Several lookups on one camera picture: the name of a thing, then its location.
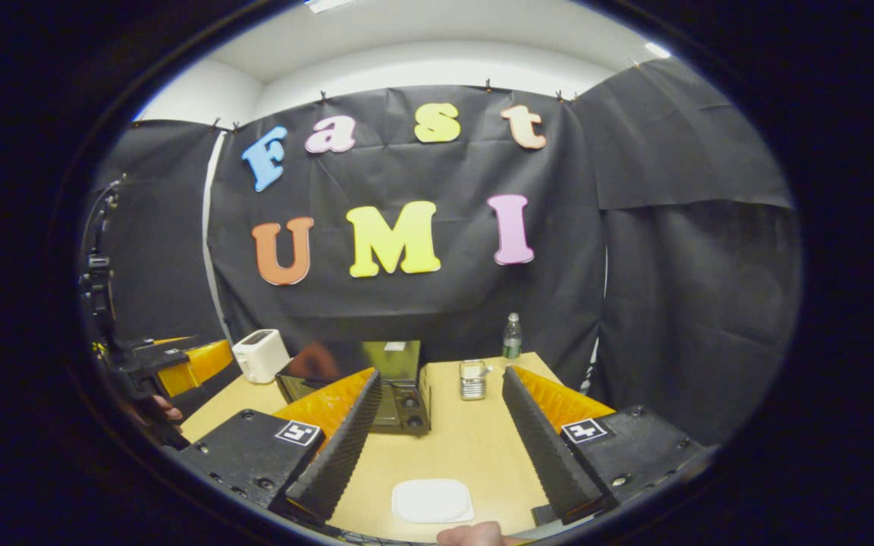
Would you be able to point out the white toaster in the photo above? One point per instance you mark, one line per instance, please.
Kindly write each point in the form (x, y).
(261, 356)

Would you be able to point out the white plate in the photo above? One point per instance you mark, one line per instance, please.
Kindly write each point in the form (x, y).
(432, 500)

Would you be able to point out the black electric oven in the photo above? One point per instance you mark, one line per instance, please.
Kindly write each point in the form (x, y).
(403, 394)

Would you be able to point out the ribbed glass jar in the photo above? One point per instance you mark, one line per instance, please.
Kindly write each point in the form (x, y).
(472, 381)

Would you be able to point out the clear water bottle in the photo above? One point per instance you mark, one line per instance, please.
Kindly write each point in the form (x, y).
(512, 341)

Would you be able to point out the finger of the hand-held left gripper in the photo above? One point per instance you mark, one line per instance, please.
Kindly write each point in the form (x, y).
(160, 360)

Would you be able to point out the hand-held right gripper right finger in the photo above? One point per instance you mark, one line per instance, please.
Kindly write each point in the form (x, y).
(539, 447)

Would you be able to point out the black backdrop cloth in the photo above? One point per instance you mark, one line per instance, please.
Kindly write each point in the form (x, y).
(422, 174)

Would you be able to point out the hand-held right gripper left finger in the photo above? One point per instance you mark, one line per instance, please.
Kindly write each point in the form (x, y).
(346, 455)

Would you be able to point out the long ceiling light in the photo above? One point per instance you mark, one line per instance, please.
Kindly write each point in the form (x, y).
(327, 4)

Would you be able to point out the small ceiling light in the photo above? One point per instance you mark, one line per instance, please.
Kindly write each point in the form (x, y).
(657, 50)

